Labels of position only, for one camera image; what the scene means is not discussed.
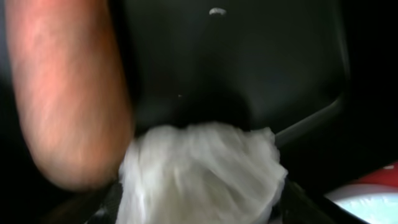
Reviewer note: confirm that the light blue plate with rice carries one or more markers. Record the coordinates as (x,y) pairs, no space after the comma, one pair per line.
(372,203)

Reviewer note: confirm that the red plastic tray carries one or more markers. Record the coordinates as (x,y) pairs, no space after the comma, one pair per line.
(383,176)

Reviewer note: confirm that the orange carrot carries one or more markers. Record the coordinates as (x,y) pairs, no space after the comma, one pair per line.
(70,89)

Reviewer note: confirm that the white napkin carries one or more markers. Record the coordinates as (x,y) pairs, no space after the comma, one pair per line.
(208,173)

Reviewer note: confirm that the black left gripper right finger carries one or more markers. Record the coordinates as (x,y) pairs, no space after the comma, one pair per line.
(296,205)

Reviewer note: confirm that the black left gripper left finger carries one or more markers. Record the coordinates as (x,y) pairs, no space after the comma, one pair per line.
(98,207)

